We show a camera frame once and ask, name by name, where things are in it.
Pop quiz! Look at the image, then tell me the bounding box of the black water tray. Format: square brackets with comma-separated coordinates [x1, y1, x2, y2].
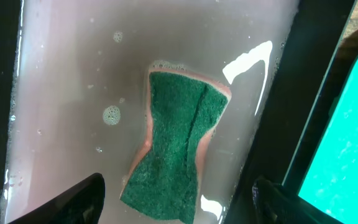
[0, 1, 354, 223]

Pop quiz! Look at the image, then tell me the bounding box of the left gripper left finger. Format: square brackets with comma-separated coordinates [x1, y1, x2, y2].
[12, 173, 106, 224]

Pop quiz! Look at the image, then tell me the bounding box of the green scrub sponge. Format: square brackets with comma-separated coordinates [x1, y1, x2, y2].
[120, 68, 231, 223]

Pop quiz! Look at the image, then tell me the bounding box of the teal plastic tray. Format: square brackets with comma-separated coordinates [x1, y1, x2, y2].
[283, 31, 358, 223]

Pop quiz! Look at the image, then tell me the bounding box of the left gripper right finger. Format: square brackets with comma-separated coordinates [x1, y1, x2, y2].
[252, 177, 341, 224]

